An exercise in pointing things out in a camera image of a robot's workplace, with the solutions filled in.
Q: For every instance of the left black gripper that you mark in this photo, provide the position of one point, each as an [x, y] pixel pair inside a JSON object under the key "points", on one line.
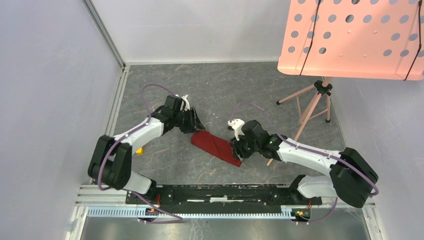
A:
{"points": [[194, 124]]}

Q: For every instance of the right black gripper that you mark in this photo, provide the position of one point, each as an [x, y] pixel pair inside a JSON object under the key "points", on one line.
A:
{"points": [[237, 147]]}

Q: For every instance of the dark red cloth napkin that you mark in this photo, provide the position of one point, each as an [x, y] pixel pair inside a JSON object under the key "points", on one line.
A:
{"points": [[215, 146]]}

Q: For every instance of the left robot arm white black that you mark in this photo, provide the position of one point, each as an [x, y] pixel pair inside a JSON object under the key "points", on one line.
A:
{"points": [[111, 162]]}

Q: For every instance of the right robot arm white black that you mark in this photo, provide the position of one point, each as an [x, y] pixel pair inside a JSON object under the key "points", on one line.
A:
{"points": [[344, 174]]}

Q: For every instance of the yellow small cube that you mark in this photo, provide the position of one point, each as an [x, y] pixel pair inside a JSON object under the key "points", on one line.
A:
{"points": [[140, 151]]}

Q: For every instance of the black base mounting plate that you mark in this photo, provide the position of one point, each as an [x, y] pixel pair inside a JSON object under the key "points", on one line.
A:
{"points": [[228, 198]]}

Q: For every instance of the pink tripod stand legs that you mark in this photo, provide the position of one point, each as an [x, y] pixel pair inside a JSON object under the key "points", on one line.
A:
{"points": [[323, 89]]}

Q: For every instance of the pink perforated stand tray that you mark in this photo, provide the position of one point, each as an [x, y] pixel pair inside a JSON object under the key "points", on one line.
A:
{"points": [[369, 39]]}

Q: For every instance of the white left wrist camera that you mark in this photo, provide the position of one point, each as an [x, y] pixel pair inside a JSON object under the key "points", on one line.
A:
{"points": [[185, 103]]}

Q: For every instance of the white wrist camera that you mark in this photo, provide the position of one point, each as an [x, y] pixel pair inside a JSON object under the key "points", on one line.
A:
{"points": [[185, 103], [236, 126]]}

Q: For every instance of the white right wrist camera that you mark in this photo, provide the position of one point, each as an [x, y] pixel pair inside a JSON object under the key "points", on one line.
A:
{"points": [[236, 126]]}

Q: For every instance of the white slotted cable duct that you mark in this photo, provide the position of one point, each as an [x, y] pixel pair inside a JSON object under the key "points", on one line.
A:
{"points": [[150, 213]]}

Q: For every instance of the aluminium frame rail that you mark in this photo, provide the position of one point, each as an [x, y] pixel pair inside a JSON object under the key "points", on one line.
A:
{"points": [[96, 18]]}

